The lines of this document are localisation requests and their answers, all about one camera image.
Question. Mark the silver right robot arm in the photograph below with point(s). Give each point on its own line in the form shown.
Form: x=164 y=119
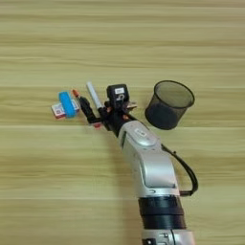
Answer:
x=153 y=166

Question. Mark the grey marker pen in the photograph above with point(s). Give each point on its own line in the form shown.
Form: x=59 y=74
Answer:
x=94 y=94

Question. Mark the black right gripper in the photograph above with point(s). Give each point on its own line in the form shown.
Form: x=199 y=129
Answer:
x=116 y=119

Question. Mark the blue eraser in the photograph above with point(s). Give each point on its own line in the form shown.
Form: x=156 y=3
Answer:
x=67 y=104

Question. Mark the black mesh pen cup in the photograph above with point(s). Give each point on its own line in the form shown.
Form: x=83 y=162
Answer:
x=167 y=108

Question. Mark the red and black pen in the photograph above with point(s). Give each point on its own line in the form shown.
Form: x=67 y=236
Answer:
x=75 y=93

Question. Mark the red and white small box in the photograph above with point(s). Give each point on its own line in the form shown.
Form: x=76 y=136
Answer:
x=57 y=110

